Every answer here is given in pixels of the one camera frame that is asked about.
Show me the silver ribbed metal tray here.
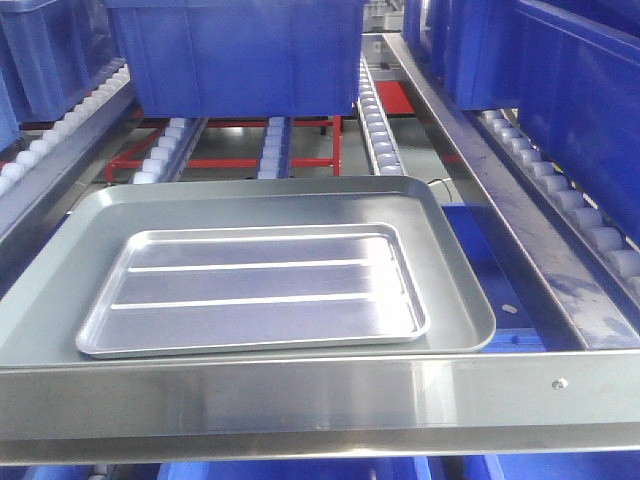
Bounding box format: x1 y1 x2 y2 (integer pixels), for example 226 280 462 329
76 223 430 358

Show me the large grey plastic tray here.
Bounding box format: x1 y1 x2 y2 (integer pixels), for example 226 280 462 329
1 177 496 368

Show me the blue bin shelf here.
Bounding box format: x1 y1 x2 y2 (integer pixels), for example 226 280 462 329
403 1 639 239
1 0 124 148

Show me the middle white roller track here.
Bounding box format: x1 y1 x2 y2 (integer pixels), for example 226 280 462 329
257 117 293 179

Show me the white roller track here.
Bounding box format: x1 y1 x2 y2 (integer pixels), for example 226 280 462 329
257 117 293 179
356 56 405 176
130 118 208 185

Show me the right white roller track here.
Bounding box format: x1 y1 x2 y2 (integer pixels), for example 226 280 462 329
356 56 405 176

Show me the left white roller track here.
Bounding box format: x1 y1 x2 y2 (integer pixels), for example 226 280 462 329
130 118 208 185

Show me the large blue bin centre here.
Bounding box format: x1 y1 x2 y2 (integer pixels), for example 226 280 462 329
105 1 365 118

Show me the far left roller track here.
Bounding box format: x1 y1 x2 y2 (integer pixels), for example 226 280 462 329
1 64 132 198

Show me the far right roller track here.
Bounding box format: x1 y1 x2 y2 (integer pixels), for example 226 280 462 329
477 110 639 300

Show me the red metal floor frame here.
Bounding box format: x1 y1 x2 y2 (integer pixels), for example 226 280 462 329
103 79 416 184

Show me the right steel divider rail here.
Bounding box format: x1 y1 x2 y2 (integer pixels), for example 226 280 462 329
384 33 639 350

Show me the steel divider rail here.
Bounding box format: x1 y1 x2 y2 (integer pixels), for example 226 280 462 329
384 33 639 350
0 84 141 281

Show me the left steel divider rail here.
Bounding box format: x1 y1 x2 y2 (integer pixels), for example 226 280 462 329
0 84 141 281

